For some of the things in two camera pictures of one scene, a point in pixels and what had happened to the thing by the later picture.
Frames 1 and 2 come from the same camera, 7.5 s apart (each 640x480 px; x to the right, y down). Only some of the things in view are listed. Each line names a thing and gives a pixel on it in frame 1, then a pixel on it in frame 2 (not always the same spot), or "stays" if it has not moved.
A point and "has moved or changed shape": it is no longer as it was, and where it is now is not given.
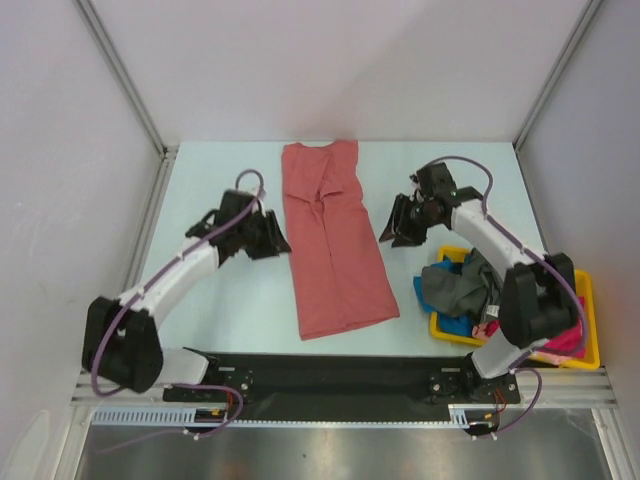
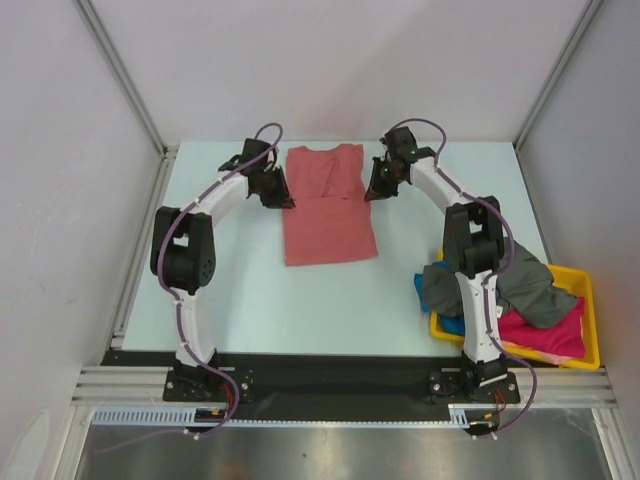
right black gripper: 413,236 to 375,183
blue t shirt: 448,324 stays
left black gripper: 274,243 to 282,198
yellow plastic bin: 590,358 stays
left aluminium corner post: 121,71 stays
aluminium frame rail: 544,387 stays
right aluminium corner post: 582,26 stays
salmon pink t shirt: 342,273 has moved or changed shape
